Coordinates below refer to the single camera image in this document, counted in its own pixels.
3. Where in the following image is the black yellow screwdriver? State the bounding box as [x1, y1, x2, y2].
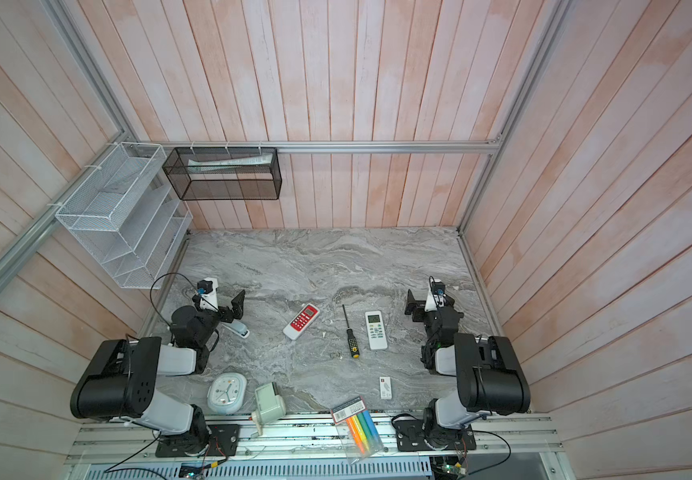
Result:
[341, 305, 360, 359]

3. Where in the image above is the red white remote control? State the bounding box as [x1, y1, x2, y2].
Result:
[283, 304, 321, 341]

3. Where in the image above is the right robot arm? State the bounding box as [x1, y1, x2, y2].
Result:
[398, 283, 531, 449]

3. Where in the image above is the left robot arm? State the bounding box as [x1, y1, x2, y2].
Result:
[70, 290, 246, 456]

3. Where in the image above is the white air conditioner remote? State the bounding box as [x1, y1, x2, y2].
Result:
[365, 311, 388, 350]

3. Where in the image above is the white blue stapler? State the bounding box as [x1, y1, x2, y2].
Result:
[225, 320, 249, 338]

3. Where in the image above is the pale green alarm clock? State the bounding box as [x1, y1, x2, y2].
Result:
[207, 372, 247, 415]

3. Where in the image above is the pack of coloured markers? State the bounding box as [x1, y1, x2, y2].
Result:
[331, 396, 384, 463]

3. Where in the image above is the paper in black basket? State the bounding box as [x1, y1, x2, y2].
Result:
[186, 154, 274, 175]

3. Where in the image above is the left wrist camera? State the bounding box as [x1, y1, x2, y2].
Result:
[192, 277, 218, 311]

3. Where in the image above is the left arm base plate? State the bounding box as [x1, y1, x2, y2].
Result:
[155, 424, 240, 458]

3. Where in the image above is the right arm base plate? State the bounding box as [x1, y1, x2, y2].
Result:
[390, 414, 476, 452]

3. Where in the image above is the white wire mesh shelf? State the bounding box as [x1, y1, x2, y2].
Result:
[56, 142, 193, 290]

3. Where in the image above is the black wire mesh basket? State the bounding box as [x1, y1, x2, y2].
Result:
[163, 146, 283, 201]

